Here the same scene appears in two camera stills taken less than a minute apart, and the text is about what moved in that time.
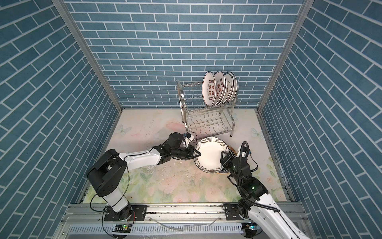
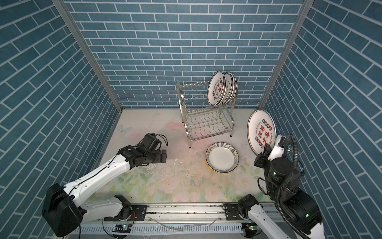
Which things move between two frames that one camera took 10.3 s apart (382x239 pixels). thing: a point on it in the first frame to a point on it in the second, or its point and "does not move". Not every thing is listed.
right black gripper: x=228 y=158 to x=258 y=159
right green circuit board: x=250 y=229 does not move
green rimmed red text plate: x=209 y=88 to x=261 y=130
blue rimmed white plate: x=229 y=88 does not move
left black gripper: x=190 y=151 to x=159 y=158
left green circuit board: x=124 y=228 does not move
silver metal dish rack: x=199 y=119 does not move
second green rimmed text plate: x=220 y=82 does not move
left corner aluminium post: x=63 y=6 does not move
